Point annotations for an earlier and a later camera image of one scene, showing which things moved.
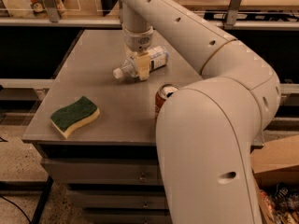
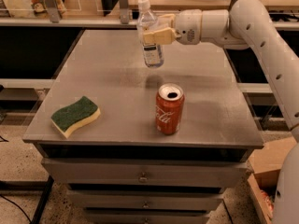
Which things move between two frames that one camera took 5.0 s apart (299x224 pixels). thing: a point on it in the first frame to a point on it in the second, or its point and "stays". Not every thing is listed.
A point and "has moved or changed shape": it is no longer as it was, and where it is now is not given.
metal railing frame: [51, 18] stays
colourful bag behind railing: [37, 0] stays
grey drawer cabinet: [110, 163] stays
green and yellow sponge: [69, 118] stays
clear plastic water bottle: [157, 57] has moved or changed shape
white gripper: [137, 42] to [188, 27]
